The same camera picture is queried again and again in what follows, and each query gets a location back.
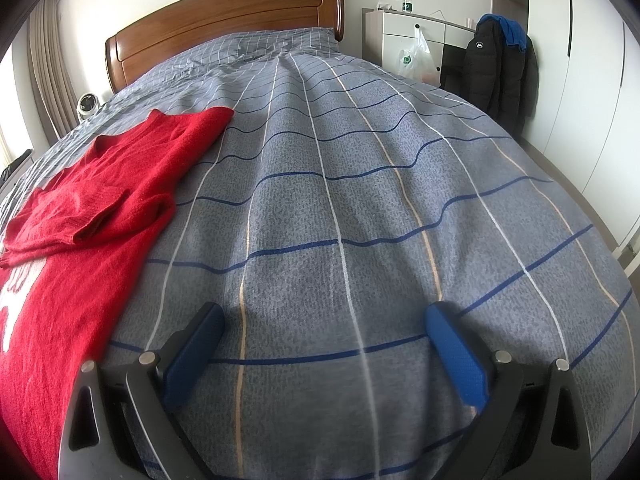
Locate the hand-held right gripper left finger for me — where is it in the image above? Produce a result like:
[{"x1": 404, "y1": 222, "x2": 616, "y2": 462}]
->
[{"x1": 59, "y1": 302, "x2": 226, "y2": 480}]

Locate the small white fan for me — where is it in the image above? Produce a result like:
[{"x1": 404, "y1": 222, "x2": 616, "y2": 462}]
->
[{"x1": 76, "y1": 94, "x2": 103, "y2": 122}]

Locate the grey checked bed cover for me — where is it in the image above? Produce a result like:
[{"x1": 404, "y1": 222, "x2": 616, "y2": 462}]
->
[{"x1": 0, "y1": 26, "x2": 640, "y2": 480}]

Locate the white cabinet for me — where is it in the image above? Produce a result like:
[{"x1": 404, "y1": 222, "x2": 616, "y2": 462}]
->
[{"x1": 362, "y1": 7, "x2": 476, "y2": 88}]

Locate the white wardrobe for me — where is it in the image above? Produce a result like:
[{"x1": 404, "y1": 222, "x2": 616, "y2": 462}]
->
[{"x1": 490, "y1": 0, "x2": 640, "y2": 247}]

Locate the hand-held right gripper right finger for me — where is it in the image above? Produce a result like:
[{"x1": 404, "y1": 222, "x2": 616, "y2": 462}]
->
[{"x1": 424, "y1": 301, "x2": 591, "y2": 480}]

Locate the beige curtain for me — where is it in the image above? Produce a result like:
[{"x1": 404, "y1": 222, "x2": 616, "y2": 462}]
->
[{"x1": 27, "y1": 0, "x2": 74, "y2": 141}]

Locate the wooden headboard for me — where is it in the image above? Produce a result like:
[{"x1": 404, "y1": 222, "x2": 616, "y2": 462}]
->
[{"x1": 105, "y1": 0, "x2": 347, "y2": 95}]

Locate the blue garment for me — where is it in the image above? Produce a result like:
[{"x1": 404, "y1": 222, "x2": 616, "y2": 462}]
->
[{"x1": 492, "y1": 15, "x2": 532, "y2": 54}]

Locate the black jacket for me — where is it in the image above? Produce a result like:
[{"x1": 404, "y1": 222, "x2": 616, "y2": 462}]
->
[{"x1": 461, "y1": 14, "x2": 540, "y2": 137}]

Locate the dark cloth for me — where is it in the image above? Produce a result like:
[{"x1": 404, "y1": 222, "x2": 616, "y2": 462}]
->
[{"x1": 0, "y1": 149, "x2": 35, "y2": 183}]

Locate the red knit sweater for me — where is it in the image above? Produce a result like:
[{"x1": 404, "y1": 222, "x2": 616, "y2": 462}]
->
[{"x1": 0, "y1": 107, "x2": 236, "y2": 480}]

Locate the white plastic bag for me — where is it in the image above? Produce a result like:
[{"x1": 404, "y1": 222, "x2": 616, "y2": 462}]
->
[{"x1": 397, "y1": 27, "x2": 439, "y2": 82}]

